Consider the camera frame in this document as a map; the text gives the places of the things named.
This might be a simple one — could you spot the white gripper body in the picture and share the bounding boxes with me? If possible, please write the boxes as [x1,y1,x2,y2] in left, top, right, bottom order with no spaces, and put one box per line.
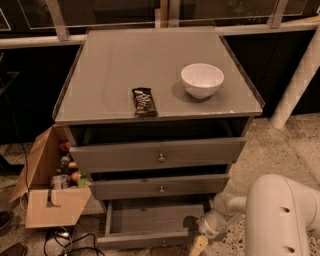
[196,208,244,240]

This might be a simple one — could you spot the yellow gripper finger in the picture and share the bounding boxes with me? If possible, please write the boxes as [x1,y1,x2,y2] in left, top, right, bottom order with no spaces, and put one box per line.
[189,235,208,256]

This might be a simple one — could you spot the grey bottom drawer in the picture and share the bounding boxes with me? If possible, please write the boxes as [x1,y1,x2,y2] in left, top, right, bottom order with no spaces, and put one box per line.
[98,195,212,249]

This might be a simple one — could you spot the grey drawer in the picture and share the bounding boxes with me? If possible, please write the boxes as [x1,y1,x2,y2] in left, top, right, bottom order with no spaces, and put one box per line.
[90,174,230,200]
[70,137,246,173]
[98,195,212,249]

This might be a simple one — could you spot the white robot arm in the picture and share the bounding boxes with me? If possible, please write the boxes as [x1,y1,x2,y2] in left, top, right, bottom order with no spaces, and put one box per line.
[189,174,320,256]

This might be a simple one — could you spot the grey middle drawer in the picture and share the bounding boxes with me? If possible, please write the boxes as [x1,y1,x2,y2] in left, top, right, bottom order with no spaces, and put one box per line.
[90,174,230,200]

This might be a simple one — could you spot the grey drawer cabinet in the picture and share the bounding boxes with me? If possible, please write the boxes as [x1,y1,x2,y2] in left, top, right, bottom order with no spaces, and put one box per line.
[52,27,266,221]

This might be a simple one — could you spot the grey top drawer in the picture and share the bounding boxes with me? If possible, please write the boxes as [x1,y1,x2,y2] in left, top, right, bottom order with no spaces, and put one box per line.
[70,137,246,173]

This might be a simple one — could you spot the open cardboard box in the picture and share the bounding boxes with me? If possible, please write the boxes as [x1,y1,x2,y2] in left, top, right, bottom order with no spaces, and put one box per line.
[10,126,91,228]

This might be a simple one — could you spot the green item in box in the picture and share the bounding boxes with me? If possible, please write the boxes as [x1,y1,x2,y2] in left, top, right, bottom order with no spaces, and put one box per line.
[77,173,88,188]

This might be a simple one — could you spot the black snack bar wrapper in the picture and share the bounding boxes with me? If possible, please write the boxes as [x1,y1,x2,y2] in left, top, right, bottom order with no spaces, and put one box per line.
[132,87,158,117]

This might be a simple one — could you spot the red apple in box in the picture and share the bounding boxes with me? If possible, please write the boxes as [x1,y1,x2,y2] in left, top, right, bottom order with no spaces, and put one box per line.
[70,171,79,183]

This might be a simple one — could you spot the white ceramic bowl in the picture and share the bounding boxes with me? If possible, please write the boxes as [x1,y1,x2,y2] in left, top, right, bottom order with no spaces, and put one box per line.
[181,63,224,99]

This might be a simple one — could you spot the glass jar in box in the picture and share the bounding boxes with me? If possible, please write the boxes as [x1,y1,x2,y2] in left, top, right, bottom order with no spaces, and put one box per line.
[52,174,70,190]

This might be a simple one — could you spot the dark bottle in box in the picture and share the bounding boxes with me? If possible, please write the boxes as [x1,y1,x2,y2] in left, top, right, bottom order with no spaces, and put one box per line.
[57,153,71,175]

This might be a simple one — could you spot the white diagonal pole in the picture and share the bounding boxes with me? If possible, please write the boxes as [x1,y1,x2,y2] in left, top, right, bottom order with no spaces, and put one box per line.
[270,26,320,129]

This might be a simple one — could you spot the black cables on floor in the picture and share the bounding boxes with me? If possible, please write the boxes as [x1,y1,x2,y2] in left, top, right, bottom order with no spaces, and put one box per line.
[43,226,106,256]

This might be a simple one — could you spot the metal railing frame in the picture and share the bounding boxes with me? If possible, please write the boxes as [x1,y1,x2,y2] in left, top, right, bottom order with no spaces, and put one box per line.
[0,0,320,49]

